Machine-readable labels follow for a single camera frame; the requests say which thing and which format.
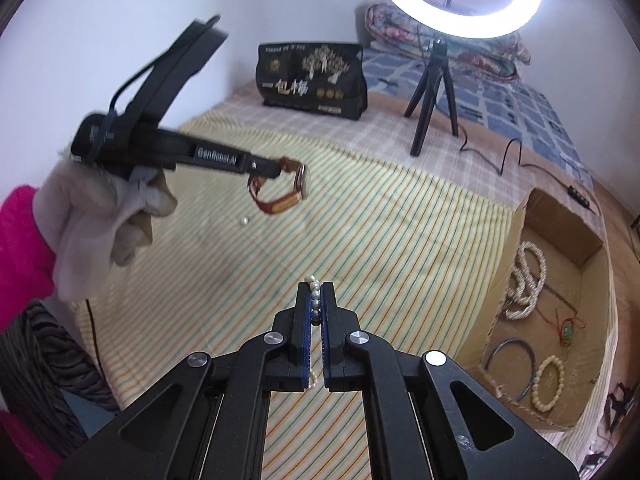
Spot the yellow striped cloth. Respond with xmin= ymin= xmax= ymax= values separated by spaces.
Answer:
xmin=70 ymin=110 xmax=518 ymax=480

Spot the black tripod stand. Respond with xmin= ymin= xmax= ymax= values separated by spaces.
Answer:
xmin=404 ymin=37 xmax=460 ymax=157

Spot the thick twisted pearl necklace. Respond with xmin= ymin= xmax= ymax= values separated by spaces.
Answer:
xmin=504 ymin=241 xmax=548 ymax=320

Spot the folded floral quilt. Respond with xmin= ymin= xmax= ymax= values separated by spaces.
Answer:
xmin=364 ymin=2 xmax=533 ymax=81

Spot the black snack bag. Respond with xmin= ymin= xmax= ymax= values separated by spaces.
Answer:
xmin=257 ymin=42 xmax=369 ymax=122

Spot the thin black cable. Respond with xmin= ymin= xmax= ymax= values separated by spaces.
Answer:
xmin=82 ymin=297 xmax=121 ymax=413

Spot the pink clothing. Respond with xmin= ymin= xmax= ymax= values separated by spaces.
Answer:
xmin=0 ymin=410 xmax=66 ymax=480

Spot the blue patterned bed sheet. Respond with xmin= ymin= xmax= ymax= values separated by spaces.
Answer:
xmin=361 ymin=47 xmax=586 ymax=173

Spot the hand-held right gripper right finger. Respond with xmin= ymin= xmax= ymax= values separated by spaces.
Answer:
xmin=321 ymin=281 xmax=583 ymax=480

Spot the black ring light cable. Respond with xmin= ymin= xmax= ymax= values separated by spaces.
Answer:
xmin=457 ymin=125 xmax=576 ymax=191

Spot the cardboard box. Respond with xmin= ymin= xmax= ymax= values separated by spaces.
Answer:
xmin=477 ymin=187 xmax=616 ymax=431

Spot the person's left hand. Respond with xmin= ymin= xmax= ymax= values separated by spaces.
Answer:
xmin=32 ymin=157 xmax=178 ymax=303

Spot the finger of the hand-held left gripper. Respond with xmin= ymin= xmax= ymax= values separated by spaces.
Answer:
xmin=160 ymin=130 xmax=284 ymax=180

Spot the black bangle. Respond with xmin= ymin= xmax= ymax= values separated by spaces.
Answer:
xmin=482 ymin=339 xmax=537 ymax=401

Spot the cream bead bracelet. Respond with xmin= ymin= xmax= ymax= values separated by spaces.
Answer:
xmin=530 ymin=355 xmax=567 ymax=412

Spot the grey zebra striped cloth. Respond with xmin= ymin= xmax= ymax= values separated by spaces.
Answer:
xmin=0 ymin=300 xmax=118 ymax=458

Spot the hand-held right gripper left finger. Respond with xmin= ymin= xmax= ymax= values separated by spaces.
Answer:
xmin=52 ymin=281 xmax=313 ymax=480

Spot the beige plaid blanket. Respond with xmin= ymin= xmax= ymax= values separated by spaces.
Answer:
xmin=177 ymin=77 xmax=626 ymax=480

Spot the red string jade pendant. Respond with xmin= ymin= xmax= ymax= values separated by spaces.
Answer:
xmin=542 ymin=282 xmax=587 ymax=347

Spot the thin pearl strand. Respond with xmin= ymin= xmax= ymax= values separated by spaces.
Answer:
xmin=305 ymin=274 xmax=326 ymax=391

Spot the black cable remote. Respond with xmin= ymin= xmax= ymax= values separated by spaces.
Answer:
xmin=566 ymin=185 xmax=599 ymax=217

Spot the brown leather wristwatch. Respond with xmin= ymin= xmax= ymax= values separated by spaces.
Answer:
xmin=247 ymin=156 xmax=311 ymax=215

